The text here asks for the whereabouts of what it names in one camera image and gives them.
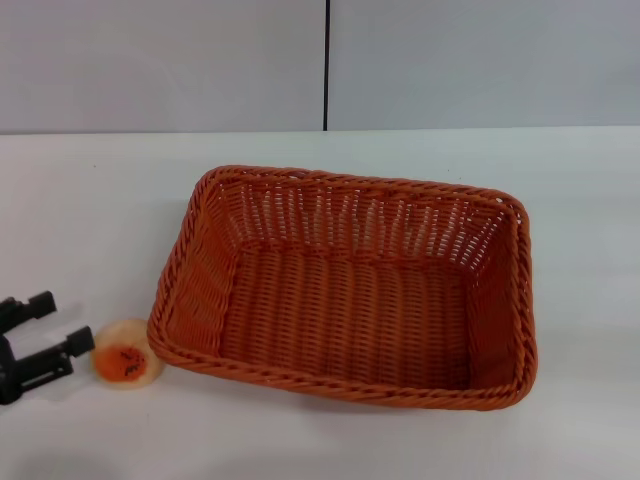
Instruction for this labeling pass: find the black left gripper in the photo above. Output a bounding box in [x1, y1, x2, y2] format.
[0, 292, 97, 407]

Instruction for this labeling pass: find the orange woven plastic basket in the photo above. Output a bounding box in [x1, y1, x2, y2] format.
[145, 166, 540, 412]

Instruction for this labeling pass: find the round bun with orange patch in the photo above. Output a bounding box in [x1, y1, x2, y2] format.
[92, 318, 164, 388]

